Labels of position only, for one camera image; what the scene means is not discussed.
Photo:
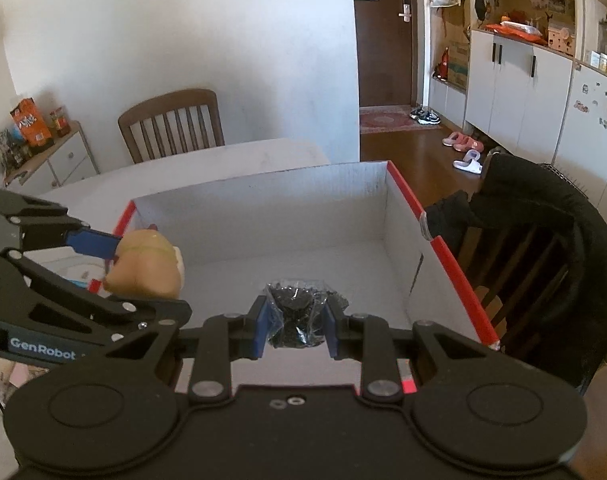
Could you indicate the black item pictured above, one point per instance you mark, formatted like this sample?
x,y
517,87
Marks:
x,y
295,310

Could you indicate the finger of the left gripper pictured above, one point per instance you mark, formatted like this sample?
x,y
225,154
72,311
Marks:
x,y
92,243
131,312

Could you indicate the white side cabinet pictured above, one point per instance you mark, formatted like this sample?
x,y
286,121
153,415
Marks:
x,y
68,160

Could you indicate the yellow plush toy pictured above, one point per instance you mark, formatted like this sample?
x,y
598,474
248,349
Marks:
x,y
147,265

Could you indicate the white storage cabinets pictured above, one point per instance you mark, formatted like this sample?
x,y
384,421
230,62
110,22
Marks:
x,y
527,75

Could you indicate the red cardboard box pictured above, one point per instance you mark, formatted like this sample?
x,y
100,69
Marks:
x,y
354,227

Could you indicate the wooden chair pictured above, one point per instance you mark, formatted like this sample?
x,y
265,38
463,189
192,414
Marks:
x,y
175,123

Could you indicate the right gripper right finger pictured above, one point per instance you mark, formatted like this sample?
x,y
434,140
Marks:
x,y
367,339

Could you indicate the orange snack bag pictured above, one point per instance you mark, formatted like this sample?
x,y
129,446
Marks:
x,y
32,125

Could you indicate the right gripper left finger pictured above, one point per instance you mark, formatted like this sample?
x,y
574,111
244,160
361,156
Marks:
x,y
221,341

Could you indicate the dark brown door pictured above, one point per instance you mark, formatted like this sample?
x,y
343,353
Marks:
x,y
386,51

